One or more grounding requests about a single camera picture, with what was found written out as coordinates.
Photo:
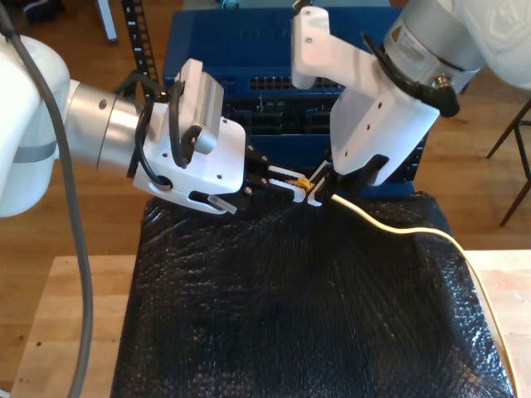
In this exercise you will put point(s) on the black rack shelf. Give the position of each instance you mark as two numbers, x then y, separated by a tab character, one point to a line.
290	149

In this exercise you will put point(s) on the black rack server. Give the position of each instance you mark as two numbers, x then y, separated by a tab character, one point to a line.
265	120

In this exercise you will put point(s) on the black bubble mat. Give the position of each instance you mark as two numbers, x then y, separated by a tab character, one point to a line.
290	311

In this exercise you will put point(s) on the dark metal stool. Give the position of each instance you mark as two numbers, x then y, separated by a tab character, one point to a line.
508	129

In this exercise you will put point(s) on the white table leg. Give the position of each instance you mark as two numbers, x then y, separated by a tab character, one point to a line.
107	20

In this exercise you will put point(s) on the dark shoe white sole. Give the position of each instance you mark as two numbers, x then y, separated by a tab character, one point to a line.
45	12

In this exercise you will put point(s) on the blue rack base plate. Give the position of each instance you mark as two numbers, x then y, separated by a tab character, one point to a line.
398	187

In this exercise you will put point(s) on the blue network switch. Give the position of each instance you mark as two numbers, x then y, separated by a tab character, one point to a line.
249	41

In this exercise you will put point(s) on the black rack post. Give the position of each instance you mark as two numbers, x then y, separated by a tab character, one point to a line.
139	41

